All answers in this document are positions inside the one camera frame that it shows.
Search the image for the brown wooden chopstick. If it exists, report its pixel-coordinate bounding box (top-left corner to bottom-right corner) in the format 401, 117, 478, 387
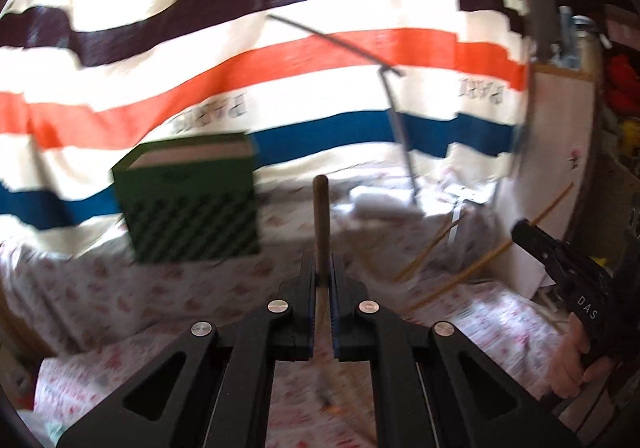
311, 175, 337, 410

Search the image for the green checkered box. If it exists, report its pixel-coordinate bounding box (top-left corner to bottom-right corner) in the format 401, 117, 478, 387
111, 131, 262, 264

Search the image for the striped printed curtain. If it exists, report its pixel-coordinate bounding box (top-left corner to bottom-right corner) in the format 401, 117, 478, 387
0, 0, 532, 249

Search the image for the red cloth item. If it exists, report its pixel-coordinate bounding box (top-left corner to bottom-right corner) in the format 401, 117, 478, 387
602, 53, 640, 115

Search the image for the printed bear tablecloth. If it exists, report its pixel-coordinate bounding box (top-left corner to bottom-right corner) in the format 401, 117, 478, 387
0, 163, 571, 448

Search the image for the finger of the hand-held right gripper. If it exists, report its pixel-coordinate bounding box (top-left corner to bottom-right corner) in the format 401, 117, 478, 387
511, 218, 557, 270

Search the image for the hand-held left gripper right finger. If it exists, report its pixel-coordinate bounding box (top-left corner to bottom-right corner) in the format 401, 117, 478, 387
330, 253, 583, 448

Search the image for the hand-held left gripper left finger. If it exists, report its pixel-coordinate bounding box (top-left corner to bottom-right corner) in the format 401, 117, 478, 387
57, 253, 318, 448

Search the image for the white cabinet panel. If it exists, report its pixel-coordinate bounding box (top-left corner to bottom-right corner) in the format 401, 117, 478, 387
492, 63, 604, 300

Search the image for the cluttered wooden shelf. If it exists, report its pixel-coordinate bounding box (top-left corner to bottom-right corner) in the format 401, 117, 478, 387
530, 0, 640, 289

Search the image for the light bamboo chopstick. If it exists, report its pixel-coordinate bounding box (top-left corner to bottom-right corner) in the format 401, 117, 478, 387
392, 219, 462, 282
410, 182, 575, 309

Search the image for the person's right hand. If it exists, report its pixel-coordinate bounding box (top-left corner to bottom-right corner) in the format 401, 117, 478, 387
547, 317, 613, 400

